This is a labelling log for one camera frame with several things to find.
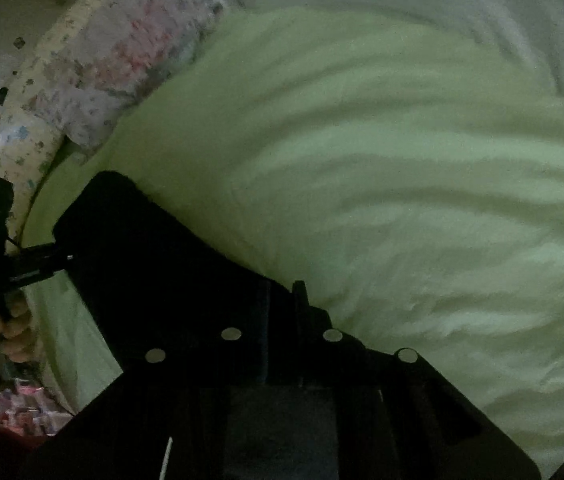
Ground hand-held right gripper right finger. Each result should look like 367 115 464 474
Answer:
292 280 493 447

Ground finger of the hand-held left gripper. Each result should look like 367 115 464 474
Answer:
7 242 74 268
8 266 59 287

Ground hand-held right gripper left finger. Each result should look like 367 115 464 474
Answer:
78 280 297 413

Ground black pants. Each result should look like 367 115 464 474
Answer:
52 170 313 391

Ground person's left hand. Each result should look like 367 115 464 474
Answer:
0 291 44 367

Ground cream printed long pillow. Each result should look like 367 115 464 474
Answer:
0 0 118 233

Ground light green bed sheet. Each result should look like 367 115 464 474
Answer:
21 6 564 480

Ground pile of pink packets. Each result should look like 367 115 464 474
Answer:
0 379 79 437

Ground white pink printed pillow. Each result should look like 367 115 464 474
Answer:
60 0 235 152

